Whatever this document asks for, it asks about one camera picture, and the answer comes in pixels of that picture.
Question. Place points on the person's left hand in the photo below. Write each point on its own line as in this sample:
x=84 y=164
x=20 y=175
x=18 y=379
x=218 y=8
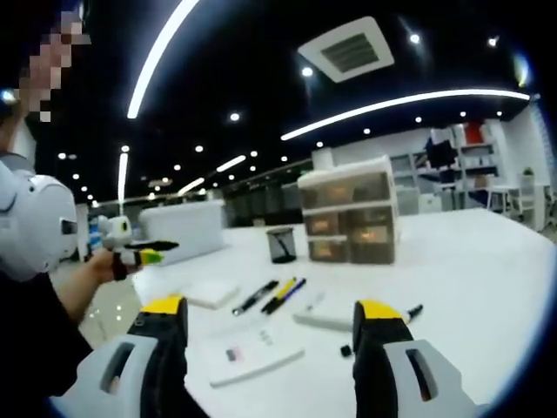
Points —
x=102 y=267

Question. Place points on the short ceiling light strip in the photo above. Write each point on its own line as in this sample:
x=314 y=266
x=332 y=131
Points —
x=230 y=163
x=123 y=178
x=190 y=186

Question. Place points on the grey black pen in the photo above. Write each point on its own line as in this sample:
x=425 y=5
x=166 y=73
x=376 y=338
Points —
x=243 y=307

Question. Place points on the long curved ceiling light strip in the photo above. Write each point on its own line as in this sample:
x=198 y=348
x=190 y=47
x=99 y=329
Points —
x=145 y=72
x=413 y=99

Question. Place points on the small black pen cap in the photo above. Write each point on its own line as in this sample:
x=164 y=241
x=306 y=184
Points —
x=346 y=351

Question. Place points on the dark slim pen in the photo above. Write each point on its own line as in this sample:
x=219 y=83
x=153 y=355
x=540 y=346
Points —
x=283 y=248

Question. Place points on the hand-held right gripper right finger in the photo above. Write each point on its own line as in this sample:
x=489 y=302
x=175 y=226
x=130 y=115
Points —
x=391 y=387

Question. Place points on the white side table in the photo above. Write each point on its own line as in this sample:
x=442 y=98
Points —
x=526 y=196

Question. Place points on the blue pen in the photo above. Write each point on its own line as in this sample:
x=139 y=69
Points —
x=298 y=285

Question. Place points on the group of ceiling spotlights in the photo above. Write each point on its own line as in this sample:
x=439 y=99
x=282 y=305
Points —
x=307 y=72

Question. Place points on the white spiral notebook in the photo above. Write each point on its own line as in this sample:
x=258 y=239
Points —
x=261 y=352

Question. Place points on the black capped pen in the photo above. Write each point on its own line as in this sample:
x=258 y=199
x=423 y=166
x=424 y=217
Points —
x=265 y=289

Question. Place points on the translucent white storage box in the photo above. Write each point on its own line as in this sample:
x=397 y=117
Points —
x=183 y=231

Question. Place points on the yellow pen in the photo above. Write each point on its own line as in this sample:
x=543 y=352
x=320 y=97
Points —
x=285 y=289

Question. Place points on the black mesh pen holder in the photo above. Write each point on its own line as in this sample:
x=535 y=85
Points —
x=274 y=252

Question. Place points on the large white sticky note pad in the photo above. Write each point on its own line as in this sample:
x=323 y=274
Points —
x=213 y=291

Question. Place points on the white wall shelving unit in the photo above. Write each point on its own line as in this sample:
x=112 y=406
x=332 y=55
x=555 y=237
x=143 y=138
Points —
x=474 y=157

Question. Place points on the white ceiling air vent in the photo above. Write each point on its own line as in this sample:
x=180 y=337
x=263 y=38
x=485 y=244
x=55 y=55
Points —
x=348 y=50

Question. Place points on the thick white sticky note stack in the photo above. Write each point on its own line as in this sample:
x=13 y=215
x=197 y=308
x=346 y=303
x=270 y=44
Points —
x=322 y=321

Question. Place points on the white desk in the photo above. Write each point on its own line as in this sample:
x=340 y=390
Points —
x=457 y=270

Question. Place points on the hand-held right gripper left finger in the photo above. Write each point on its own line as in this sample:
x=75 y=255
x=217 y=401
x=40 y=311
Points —
x=117 y=383

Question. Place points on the white plastic drawer cabinet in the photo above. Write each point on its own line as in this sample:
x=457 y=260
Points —
x=348 y=209

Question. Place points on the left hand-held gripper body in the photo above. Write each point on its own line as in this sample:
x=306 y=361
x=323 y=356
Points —
x=115 y=231

